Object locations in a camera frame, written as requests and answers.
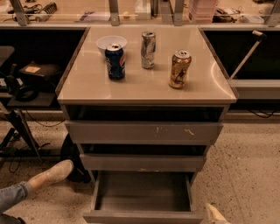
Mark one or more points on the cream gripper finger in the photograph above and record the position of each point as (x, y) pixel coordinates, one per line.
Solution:
(214, 215)

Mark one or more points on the grey bottom drawer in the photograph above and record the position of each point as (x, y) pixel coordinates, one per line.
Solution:
(131, 197)

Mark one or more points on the grey drawer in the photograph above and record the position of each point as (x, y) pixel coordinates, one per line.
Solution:
(131, 197)
(147, 125)
(143, 158)

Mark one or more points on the grey drawer cabinet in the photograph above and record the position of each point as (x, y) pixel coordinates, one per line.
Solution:
(87, 83)

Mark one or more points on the grey middle drawer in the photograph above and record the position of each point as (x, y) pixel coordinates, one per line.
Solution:
(143, 158)

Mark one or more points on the grey top drawer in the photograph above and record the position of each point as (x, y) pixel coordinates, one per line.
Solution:
(147, 125)

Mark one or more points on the beige shoe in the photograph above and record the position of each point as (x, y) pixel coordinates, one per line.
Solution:
(55, 174)

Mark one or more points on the gold dented can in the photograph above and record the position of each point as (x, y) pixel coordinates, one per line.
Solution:
(181, 60)

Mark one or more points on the silver crushed can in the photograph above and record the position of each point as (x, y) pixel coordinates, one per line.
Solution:
(148, 48)

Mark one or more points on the blue pepsi can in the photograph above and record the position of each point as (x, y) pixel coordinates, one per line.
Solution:
(115, 59)

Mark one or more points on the blue jeans leg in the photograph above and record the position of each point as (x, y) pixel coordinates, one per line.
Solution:
(12, 195)

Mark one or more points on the pink plastic bin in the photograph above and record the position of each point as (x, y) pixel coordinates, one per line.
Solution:
(202, 11)

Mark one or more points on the white bowl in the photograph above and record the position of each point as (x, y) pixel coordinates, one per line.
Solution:
(103, 42)

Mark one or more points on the black bag with label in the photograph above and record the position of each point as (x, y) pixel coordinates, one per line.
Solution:
(42, 77)

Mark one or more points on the black headphones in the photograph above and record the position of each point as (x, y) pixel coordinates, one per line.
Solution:
(21, 93)

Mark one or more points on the white stick with handle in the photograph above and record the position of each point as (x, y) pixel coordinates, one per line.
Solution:
(260, 37)

